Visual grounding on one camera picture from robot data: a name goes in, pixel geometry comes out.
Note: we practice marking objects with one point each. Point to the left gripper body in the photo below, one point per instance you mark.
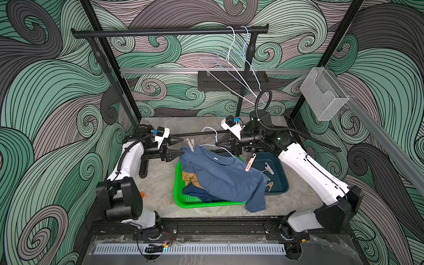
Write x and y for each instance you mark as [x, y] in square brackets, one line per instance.
[162, 152]

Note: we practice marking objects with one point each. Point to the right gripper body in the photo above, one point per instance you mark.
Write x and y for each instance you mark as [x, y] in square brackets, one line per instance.
[237, 145]

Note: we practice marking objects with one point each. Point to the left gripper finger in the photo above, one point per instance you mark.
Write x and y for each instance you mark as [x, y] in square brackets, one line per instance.
[172, 154]
[172, 140]

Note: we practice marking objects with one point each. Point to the grey clothespin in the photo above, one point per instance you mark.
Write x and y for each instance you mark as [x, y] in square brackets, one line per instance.
[190, 143]

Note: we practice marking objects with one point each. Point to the tan cartoon print t-shirt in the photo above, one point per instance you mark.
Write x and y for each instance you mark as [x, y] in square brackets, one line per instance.
[191, 178]

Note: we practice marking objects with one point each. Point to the slate blue t-shirt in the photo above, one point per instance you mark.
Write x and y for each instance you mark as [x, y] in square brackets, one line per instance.
[225, 177]

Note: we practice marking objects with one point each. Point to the navy Mickey print t-shirt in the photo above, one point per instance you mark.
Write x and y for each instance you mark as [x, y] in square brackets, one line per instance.
[201, 194]

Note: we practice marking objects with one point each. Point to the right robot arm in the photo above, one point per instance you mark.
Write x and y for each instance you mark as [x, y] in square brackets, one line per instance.
[340, 201]

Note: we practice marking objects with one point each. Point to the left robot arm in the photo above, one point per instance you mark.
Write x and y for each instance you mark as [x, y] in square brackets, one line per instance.
[118, 197]

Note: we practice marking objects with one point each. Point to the green plastic basket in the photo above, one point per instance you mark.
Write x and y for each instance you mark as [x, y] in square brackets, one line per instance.
[189, 202]

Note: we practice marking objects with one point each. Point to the teal plastic tray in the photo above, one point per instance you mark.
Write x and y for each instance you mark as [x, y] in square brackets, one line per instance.
[279, 178]

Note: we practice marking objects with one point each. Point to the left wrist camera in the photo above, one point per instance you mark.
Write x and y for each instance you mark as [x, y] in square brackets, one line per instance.
[160, 134]

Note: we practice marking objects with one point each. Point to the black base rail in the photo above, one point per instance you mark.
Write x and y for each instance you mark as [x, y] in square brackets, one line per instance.
[183, 229]

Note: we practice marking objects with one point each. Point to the clear mesh wall bin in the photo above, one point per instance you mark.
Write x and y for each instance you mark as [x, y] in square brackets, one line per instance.
[324, 93]

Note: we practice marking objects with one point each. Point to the black clothes rack frame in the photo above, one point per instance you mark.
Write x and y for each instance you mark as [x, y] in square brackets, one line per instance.
[97, 42]

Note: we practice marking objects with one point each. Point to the white slotted cable duct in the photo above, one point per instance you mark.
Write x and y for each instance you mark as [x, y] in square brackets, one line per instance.
[193, 249]

